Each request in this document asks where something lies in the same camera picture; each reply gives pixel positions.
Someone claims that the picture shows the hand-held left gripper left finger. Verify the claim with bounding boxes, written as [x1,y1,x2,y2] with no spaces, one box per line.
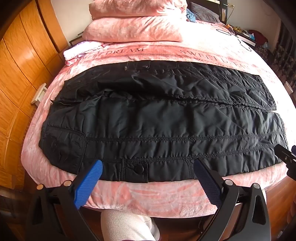
[28,159,103,241]

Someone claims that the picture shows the dark patterned cloth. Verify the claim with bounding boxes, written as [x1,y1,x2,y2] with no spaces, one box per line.
[261,23,296,79]

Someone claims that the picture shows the wooden wardrobe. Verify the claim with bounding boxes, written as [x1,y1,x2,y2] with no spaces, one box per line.
[0,0,70,193]

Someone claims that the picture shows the cluttered bedside table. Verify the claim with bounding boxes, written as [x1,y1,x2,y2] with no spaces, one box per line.
[235,28,270,48]

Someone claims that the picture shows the white plastic block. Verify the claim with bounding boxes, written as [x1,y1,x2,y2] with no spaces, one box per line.
[31,85,48,107]

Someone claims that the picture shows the black quilted pants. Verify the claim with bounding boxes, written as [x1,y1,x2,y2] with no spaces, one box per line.
[38,60,289,184]

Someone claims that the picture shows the pink printed blanket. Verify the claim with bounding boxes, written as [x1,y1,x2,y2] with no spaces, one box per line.
[20,20,296,218]

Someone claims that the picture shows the white folded towel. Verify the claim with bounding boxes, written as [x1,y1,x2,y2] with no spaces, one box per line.
[63,41,102,66]

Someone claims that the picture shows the dark grey pillow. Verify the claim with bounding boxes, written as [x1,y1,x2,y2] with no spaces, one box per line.
[191,2,220,24]

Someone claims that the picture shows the pink pillow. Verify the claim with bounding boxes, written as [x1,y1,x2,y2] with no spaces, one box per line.
[89,0,188,21]
[83,15,185,43]

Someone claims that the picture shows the dark bed headboard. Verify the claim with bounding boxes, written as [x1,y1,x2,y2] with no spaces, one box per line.
[187,0,230,25]

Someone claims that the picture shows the black cable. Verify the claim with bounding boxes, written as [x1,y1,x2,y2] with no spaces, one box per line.
[215,29,250,51]

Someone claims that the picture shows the person's white trouser leg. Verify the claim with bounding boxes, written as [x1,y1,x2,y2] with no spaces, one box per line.
[100,207,160,241]

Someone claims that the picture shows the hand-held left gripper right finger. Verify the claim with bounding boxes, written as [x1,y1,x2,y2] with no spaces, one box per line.
[193,159,272,241]

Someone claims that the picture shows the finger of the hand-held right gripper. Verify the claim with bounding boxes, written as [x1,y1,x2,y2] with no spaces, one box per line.
[275,144,296,167]

